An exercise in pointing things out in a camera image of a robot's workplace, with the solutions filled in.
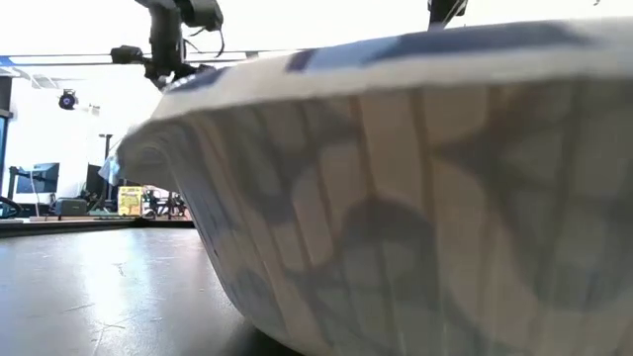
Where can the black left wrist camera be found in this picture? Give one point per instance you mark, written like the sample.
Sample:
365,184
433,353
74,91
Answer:
126,54

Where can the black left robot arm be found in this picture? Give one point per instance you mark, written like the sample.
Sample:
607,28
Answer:
203,12

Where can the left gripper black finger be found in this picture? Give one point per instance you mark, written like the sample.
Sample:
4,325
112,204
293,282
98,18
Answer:
190,69
159,76

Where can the dark computer monitor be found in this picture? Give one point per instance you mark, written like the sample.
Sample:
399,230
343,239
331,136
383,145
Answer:
42,178

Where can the yellow printed box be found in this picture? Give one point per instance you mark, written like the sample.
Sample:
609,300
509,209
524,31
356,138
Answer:
130,202

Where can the black ceiling spotlight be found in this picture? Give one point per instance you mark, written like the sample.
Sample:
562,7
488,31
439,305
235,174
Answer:
67,100

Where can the grey equipment case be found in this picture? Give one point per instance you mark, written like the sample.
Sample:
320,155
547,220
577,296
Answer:
71,206

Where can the black metal stand frame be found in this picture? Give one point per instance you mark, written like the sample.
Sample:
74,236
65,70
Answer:
106,158

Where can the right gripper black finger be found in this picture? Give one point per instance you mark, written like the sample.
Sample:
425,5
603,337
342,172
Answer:
442,10

